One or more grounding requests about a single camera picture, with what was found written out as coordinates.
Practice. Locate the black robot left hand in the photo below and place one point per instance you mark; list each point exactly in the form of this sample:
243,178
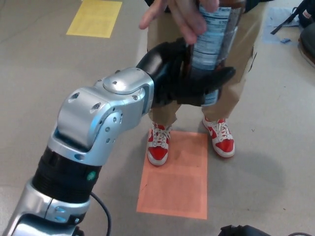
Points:
167,73

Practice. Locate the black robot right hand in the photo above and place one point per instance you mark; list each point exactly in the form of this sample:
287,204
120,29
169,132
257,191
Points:
243,231

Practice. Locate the person's bare right hand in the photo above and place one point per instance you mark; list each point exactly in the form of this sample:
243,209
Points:
182,14

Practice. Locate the brown protein shake bottle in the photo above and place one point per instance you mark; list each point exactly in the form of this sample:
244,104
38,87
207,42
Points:
209,41

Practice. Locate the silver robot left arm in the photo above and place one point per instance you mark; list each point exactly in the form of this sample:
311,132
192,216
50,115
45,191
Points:
86,118

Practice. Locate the person in khaki trousers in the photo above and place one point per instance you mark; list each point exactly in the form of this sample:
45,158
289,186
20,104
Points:
238,73

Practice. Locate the red white right sneaker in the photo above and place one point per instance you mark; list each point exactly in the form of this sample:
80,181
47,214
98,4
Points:
158,153

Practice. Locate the red white sneaker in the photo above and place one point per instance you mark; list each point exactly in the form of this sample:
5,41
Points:
224,145
158,153

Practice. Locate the orange paper sheet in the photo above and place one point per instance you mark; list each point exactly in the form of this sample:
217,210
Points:
172,189

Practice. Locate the yellow paper sheet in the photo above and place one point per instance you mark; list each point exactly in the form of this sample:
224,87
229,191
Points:
94,19

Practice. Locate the red white left sneaker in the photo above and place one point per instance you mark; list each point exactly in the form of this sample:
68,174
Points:
224,145

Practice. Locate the light blue paper sheet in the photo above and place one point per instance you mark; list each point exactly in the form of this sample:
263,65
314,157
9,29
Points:
273,27

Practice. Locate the small blue scrap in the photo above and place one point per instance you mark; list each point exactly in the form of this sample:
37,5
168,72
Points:
285,40

